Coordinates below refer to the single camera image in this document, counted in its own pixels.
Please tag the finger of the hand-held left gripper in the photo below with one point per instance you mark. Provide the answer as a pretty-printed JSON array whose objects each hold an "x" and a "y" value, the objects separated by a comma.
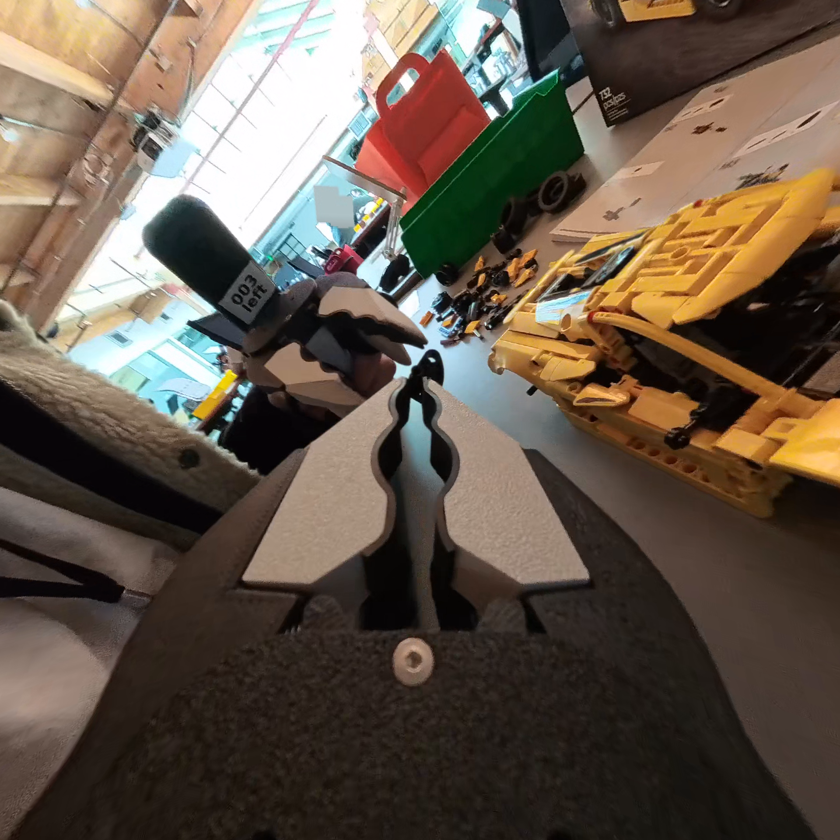
[
  {"x": 302, "y": 377},
  {"x": 377, "y": 315}
]

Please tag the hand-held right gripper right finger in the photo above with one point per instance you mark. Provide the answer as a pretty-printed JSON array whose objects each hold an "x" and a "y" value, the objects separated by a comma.
[{"x": 505, "y": 505}]

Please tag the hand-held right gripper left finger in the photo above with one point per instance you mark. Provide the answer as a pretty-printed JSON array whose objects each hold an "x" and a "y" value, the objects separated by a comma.
[{"x": 321, "y": 505}]

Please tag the small black brick piece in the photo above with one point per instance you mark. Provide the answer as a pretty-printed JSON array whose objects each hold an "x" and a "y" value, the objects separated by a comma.
[{"x": 426, "y": 374}]

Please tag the yellow brick car model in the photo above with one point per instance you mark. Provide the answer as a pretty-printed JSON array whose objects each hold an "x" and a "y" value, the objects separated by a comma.
[{"x": 709, "y": 295}]

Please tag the grey desk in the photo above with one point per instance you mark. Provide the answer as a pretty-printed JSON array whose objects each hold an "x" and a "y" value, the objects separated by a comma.
[{"x": 689, "y": 590}]

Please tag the person's left hand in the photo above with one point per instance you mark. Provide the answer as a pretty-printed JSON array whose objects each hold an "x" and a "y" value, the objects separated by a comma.
[{"x": 380, "y": 377}]

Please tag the pile of small brick pieces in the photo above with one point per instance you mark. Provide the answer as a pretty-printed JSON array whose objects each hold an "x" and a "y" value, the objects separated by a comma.
[{"x": 479, "y": 295}]

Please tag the black toy wheel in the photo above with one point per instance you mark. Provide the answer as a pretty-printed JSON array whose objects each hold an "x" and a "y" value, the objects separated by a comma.
[
  {"x": 510, "y": 226},
  {"x": 558, "y": 192}
]

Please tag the green cardboard tray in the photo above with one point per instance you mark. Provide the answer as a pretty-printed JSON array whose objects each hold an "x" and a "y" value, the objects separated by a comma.
[{"x": 499, "y": 177}]

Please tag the person's fleece jacket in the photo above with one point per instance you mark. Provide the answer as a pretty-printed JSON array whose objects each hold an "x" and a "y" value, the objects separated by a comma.
[{"x": 98, "y": 407}]

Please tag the red paper bag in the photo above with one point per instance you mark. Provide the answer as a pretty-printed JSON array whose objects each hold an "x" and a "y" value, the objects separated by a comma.
[{"x": 420, "y": 131}]

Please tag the person's white garment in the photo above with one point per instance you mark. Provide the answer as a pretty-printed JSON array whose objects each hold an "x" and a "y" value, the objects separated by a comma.
[{"x": 59, "y": 590}]

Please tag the open instruction booklet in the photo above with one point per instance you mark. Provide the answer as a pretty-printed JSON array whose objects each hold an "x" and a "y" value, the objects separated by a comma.
[{"x": 689, "y": 177}]

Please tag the car model set box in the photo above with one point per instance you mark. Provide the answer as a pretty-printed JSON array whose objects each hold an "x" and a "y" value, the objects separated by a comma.
[{"x": 689, "y": 59}]

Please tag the metal frame stand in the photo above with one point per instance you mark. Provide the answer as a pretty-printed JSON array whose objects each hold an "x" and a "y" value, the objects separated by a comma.
[{"x": 394, "y": 216}]

